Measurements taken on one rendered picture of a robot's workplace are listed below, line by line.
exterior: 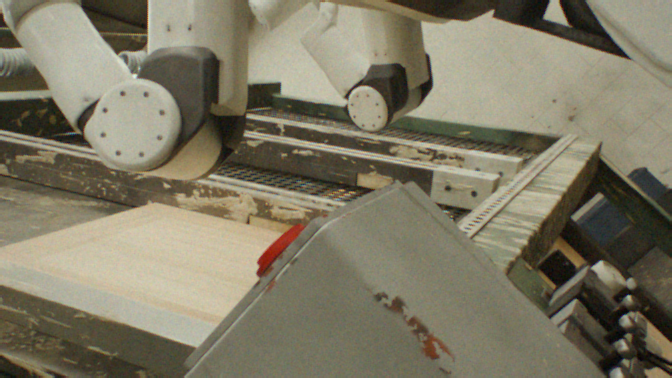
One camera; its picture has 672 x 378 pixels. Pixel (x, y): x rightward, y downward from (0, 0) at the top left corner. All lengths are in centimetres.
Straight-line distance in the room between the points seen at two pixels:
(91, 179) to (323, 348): 104
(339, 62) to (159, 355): 63
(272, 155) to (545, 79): 479
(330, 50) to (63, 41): 59
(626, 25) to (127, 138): 46
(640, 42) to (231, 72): 37
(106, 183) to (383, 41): 55
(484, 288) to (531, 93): 588
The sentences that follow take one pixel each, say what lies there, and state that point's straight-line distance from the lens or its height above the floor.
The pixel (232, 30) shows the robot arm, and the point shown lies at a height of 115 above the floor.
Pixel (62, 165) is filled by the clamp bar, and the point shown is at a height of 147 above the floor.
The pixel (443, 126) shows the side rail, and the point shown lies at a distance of 248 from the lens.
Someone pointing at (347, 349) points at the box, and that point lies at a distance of 30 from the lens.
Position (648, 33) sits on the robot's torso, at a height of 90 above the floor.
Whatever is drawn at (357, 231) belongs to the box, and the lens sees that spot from 30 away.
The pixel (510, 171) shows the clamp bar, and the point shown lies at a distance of 168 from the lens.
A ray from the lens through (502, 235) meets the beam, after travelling 112.
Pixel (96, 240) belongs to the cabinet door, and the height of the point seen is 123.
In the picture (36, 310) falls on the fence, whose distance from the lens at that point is 81.
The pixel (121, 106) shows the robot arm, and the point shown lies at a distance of 61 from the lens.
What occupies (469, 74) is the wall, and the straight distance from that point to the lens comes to 628.
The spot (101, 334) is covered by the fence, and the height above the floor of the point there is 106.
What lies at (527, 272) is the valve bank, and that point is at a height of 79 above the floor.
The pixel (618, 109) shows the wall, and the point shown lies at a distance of 622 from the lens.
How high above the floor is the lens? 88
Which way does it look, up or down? 11 degrees up
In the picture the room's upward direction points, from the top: 43 degrees counter-clockwise
